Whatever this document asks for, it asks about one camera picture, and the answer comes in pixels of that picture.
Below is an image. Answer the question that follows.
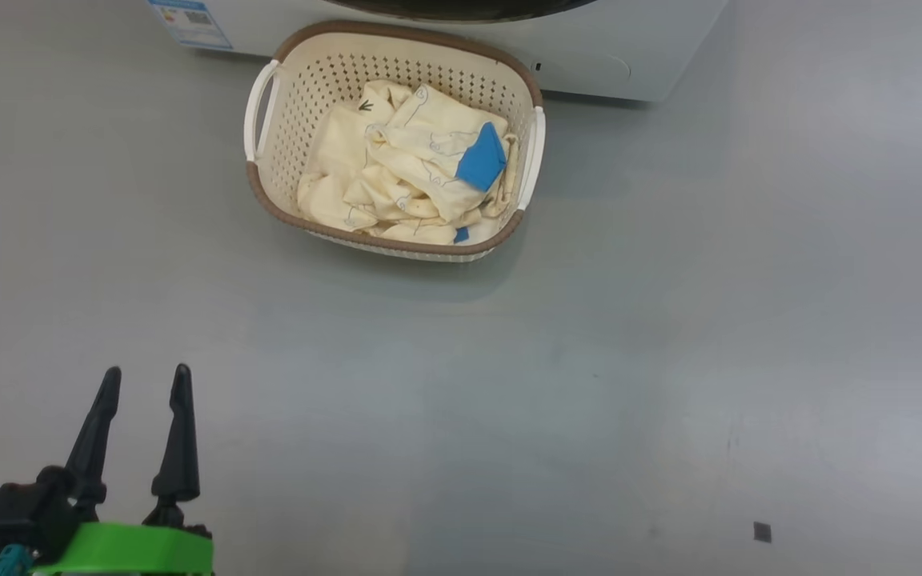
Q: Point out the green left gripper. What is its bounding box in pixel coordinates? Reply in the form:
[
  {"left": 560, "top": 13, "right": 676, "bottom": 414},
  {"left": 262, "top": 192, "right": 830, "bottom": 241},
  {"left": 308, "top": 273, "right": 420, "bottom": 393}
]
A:
[{"left": 29, "top": 363, "right": 214, "bottom": 576}]

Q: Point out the cream garment with blue patch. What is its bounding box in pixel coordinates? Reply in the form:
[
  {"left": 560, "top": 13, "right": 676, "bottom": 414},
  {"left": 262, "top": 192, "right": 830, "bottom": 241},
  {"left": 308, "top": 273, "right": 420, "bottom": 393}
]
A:
[{"left": 295, "top": 78, "right": 520, "bottom": 246}]

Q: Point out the black round glass washer door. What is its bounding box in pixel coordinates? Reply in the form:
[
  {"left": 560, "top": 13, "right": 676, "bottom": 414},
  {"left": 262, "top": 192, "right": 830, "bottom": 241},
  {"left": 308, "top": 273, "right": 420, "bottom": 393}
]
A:
[{"left": 321, "top": 0, "right": 602, "bottom": 23}]

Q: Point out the cream perforated laundry basket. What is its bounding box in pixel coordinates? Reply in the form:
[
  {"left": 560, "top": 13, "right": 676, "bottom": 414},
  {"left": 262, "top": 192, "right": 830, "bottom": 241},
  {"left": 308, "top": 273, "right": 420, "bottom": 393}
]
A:
[{"left": 243, "top": 20, "right": 547, "bottom": 263}]

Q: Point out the white front-load washing machine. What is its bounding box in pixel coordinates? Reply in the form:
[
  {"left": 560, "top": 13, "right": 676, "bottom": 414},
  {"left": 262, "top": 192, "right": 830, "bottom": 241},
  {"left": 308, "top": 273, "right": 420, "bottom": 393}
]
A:
[{"left": 145, "top": 0, "right": 730, "bottom": 103}]

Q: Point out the blue energy label sticker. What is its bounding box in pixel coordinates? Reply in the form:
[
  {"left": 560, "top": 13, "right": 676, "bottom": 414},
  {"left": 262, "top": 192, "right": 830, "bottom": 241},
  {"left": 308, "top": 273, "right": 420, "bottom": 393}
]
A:
[{"left": 147, "top": 0, "right": 234, "bottom": 50}]

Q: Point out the teal cable connector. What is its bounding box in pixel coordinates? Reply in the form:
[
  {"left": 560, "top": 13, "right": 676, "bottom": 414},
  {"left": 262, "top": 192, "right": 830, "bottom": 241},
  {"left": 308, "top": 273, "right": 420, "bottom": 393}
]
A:
[{"left": 0, "top": 544, "right": 34, "bottom": 576}]

